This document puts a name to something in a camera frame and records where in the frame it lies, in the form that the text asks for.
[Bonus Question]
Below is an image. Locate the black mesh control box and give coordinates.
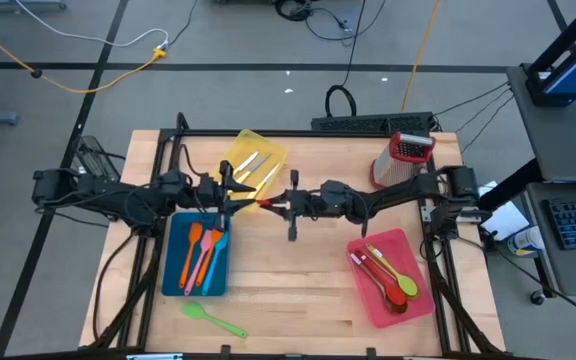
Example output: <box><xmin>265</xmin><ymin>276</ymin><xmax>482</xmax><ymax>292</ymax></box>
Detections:
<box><xmin>70</xmin><ymin>135</ymin><xmax>122</xmax><ymax>182</ymax></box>

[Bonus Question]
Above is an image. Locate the black power strip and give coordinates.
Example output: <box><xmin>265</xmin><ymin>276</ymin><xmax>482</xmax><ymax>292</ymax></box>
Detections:
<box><xmin>310</xmin><ymin>111</ymin><xmax>437</xmax><ymax>135</ymax></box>

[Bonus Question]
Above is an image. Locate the steel box grater red handle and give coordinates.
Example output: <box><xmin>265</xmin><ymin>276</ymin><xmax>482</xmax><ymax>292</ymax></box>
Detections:
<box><xmin>370</xmin><ymin>132</ymin><xmax>438</xmax><ymax>190</ymax></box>

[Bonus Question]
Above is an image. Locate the pink silicone spatula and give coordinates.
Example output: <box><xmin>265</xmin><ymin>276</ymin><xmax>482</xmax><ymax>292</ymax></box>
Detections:
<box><xmin>183</xmin><ymin>228</ymin><xmax>213</xmax><ymax>296</ymax></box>

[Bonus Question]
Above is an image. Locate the orange silicone spatula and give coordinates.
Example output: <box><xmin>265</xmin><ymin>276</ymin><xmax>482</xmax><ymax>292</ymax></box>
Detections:
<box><xmin>178</xmin><ymin>222</ymin><xmax>204</xmax><ymax>290</ymax></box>
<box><xmin>195</xmin><ymin>228</ymin><xmax>225</xmax><ymax>289</ymax></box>

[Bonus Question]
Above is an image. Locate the black desk leg bar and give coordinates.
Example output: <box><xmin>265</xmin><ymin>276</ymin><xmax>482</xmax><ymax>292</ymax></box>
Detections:
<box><xmin>472</xmin><ymin>158</ymin><xmax>544</xmax><ymax>212</ymax></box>

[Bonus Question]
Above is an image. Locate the grey keyboard desk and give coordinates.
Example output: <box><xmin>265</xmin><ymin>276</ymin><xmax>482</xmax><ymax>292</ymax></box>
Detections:
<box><xmin>525</xmin><ymin>180</ymin><xmax>576</xmax><ymax>297</ymax></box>

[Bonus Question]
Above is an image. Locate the white floor cable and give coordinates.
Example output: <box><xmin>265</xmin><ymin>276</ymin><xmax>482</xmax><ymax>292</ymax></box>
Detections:
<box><xmin>12</xmin><ymin>0</ymin><xmax>170</xmax><ymax>49</ymax></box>

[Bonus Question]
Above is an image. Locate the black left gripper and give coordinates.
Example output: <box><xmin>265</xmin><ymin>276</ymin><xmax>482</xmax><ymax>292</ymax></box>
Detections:
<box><xmin>196</xmin><ymin>160</ymin><xmax>258</xmax><ymax>232</ymax></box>

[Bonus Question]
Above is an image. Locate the black metal table frame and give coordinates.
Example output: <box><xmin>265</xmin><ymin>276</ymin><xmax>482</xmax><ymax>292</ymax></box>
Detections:
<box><xmin>87</xmin><ymin>112</ymin><xmax>507</xmax><ymax>360</ymax></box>

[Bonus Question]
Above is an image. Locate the long grey floor bar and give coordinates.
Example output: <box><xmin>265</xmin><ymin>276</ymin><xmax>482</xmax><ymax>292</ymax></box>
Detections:
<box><xmin>0</xmin><ymin>0</ymin><xmax>68</xmax><ymax>12</ymax></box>

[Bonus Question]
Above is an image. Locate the white and blue bottle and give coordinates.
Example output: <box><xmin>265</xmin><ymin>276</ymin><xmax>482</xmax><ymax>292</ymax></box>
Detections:
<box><xmin>506</xmin><ymin>224</ymin><xmax>547</xmax><ymax>258</ymax></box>

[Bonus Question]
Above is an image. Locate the black hanging looped cable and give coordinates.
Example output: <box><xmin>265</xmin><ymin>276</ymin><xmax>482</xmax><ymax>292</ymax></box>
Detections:
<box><xmin>324</xmin><ymin>0</ymin><xmax>367</xmax><ymax>119</ymax></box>

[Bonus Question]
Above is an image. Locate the pink plastic bin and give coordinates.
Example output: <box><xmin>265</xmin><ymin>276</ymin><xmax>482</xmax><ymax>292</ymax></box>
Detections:
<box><xmin>346</xmin><ymin>228</ymin><xmax>436</xmax><ymax>330</ymax></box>

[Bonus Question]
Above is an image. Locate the white paper sheet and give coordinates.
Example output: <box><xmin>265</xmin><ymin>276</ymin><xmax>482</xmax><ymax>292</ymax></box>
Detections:
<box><xmin>470</xmin><ymin>180</ymin><xmax>532</xmax><ymax>242</ymax></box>

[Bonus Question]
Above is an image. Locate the silver metal bracket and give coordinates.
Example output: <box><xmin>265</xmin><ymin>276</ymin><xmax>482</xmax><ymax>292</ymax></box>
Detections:
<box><xmin>125</xmin><ymin>352</ymin><xmax>184</xmax><ymax>360</ymax></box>

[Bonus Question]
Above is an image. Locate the yellow extension cable with plug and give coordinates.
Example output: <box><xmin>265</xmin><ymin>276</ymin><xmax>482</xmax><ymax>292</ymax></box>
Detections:
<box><xmin>0</xmin><ymin>17</ymin><xmax>168</xmax><ymax>95</ymax></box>

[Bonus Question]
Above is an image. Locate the blue plastic bin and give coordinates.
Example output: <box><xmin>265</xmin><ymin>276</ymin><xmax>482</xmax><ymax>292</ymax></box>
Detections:
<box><xmin>161</xmin><ymin>212</ymin><xmax>233</xmax><ymax>298</ymax></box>

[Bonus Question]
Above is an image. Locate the green silicone spatula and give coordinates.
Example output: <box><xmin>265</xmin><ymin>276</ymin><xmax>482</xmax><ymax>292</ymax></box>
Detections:
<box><xmin>181</xmin><ymin>301</ymin><xmax>248</xmax><ymax>339</ymax></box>

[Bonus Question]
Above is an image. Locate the cream handled table knife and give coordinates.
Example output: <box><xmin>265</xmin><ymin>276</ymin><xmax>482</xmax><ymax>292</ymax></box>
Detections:
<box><xmin>237</xmin><ymin>154</ymin><xmax>272</xmax><ymax>184</ymax></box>
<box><xmin>235</xmin><ymin>151</ymin><xmax>260</xmax><ymax>174</ymax></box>
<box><xmin>255</xmin><ymin>162</ymin><xmax>282</xmax><ymax>194</ymax></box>

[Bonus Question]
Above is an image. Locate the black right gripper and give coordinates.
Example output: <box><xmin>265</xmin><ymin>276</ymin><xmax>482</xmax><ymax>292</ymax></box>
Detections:
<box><xmin>266</xmin><ymin>169</ymin><xmax>367</xmax><ymax>242</ymax></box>

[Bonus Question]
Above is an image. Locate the red silicone spoon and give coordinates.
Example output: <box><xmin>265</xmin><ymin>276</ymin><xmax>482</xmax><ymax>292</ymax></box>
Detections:
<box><xmin>355</xmin><ymin>249</ymin><xmax>408</xmax><ymax>309</ymax></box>

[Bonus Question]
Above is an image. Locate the blue silicone spatula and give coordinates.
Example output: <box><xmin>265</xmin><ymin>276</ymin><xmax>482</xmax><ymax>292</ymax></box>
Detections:
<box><xmin>201</xmin><ymin>230</ymin><xmax>230</xmax><ymax>296</ymax></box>

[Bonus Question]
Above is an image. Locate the green silicone spoon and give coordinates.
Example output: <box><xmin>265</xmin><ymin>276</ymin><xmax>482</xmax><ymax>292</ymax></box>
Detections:
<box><xmin>365</xmin><ymin>243</ymin><xmax>419</xmax><ymax>300</ymax></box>

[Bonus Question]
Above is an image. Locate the yellow plastic bin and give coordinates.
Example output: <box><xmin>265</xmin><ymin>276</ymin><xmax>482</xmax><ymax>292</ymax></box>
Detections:
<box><xmin>212</xmin><ymin>128</ymin><xmax>289</xmax><ymax>214</ymax></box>

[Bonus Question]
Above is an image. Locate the black cable bundle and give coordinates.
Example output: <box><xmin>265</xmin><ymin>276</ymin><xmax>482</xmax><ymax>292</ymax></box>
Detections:
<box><xmin>272</xmin><ymin>0</ymin><xmax>387</xmax><ymax>47</ymax></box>

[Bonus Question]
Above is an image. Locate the yellow hanging cable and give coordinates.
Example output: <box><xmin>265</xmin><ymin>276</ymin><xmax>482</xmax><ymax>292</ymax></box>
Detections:
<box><xmin>400</xmin><ymin>0</ymin><xmax>442</xmax><ymax>114</ymax></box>

